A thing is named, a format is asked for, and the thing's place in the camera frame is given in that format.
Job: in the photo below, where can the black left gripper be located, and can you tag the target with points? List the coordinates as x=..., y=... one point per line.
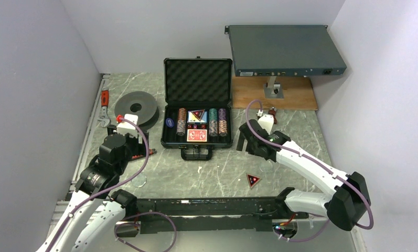
x=140, y=148

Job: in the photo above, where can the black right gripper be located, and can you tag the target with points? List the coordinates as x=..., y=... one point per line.
x=241, y=142

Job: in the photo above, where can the clear round lid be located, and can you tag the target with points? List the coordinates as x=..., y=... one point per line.
x=266, y=166
x=139, y=181

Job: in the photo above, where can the red triangle token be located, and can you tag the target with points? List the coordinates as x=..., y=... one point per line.
x=252, y=180
x=198, y=114

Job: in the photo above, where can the black poker set case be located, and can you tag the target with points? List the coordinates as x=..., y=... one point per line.
x=195, y=84

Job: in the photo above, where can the blue small blind button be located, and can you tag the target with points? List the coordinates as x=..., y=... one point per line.
x=169, y=122

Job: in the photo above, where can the grey poker chip stack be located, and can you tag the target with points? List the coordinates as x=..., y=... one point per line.
x=181, y=128

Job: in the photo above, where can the orange poker chip stack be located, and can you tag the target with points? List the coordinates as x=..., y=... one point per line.
x=182, y=113

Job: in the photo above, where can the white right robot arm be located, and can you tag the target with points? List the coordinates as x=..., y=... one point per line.
x=343, y=198

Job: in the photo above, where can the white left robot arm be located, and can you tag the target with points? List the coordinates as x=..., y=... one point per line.
x=97, y=202

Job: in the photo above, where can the red adjustable wrench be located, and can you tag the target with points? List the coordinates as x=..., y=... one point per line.
x=103, y=118

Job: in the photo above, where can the purple orange chip stack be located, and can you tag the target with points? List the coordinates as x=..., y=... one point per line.
x=222, y=122

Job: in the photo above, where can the red black utility knife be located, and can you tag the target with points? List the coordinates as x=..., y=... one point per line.
x=137, y=157

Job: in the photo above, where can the brass red valve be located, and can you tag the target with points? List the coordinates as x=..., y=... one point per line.
x=272, y=112

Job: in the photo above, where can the green orange chip stack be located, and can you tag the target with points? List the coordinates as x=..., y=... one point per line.
x=213, y=122

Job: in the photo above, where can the black filament spool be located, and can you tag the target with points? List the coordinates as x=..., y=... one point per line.
x=141, y=104

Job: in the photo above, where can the red playing card deck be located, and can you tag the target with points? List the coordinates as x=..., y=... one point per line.
x=197, y=135

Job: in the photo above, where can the metal device stand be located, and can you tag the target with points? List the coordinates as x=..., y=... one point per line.
x=273, y=89

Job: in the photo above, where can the blue playing card deck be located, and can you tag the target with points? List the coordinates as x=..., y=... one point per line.
x=193, y=120

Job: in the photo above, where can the wooden base board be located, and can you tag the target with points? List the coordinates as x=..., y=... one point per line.
x=290, y=93

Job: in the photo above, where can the grey rack network device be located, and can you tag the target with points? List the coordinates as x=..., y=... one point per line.
x=284, y=50

